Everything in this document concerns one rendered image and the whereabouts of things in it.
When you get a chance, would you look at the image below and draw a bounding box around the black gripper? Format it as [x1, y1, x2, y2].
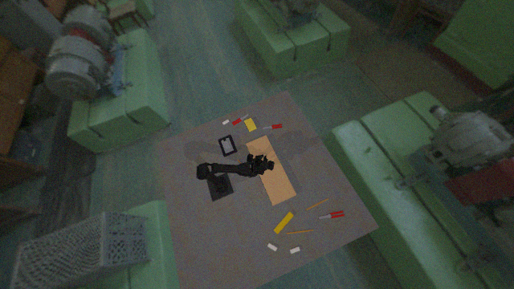
[247, 154, 275, 170]

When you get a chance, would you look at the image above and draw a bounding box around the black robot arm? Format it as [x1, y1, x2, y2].
[196, 161, 269, 193]

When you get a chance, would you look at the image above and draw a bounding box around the yellow cube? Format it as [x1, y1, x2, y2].
[244, 118, 256, 132]

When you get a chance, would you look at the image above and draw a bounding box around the tan floor panel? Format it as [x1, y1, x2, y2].
[246, 136, 296, 206]

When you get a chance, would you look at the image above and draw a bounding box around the yellow rectangular bar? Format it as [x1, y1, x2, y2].
[274, 212, 294, 234]

